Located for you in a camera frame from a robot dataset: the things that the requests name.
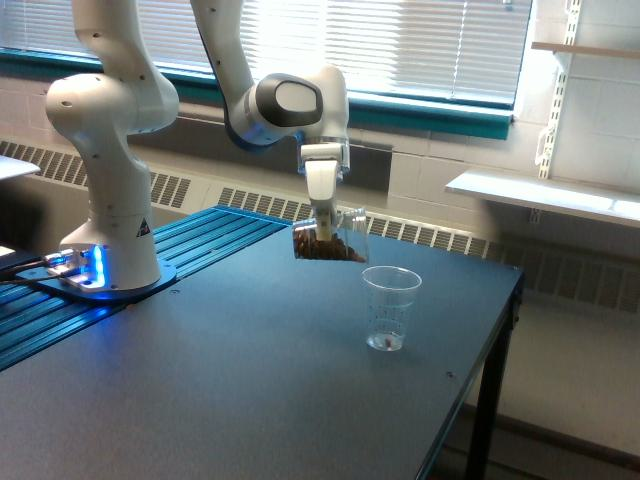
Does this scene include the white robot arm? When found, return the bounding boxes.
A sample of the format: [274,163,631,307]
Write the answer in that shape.
[46,1,350,293]

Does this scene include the black table leg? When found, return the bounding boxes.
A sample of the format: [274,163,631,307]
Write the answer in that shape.
[464,286,522,479]

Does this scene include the wooden upper shelf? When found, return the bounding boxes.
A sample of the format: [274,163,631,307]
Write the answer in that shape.
[531,41,640,60]

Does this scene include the white shelf rail bracket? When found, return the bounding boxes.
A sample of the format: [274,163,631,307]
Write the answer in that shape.
[532,0,582,180]

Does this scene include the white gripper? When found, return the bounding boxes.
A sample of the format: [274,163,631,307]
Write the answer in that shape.
[299,142,349,241]

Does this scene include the black cable at base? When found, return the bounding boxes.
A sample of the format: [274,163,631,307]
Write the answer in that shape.
[0,255,66,286]

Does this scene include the white surface at left edge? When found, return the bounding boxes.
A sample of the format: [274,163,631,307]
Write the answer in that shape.
[0,155,41,180]

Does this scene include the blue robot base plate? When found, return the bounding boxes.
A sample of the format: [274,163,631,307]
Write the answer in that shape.
[17,262,177,304]

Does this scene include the white window blinds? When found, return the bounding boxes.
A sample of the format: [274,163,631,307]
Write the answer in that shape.
[1,1,532,108]

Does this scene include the wall radiator vent grille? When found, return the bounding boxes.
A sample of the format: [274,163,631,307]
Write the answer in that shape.
[1,140,639,314]

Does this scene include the clear cup with brown pellets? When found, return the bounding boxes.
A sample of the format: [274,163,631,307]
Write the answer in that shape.
[292,208,369,263]

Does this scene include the clear empty plastic cup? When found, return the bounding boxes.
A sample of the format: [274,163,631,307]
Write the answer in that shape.
[362,265,422,352]

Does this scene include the white wall shelf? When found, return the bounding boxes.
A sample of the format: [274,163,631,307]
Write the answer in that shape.
[446,169,639,227]

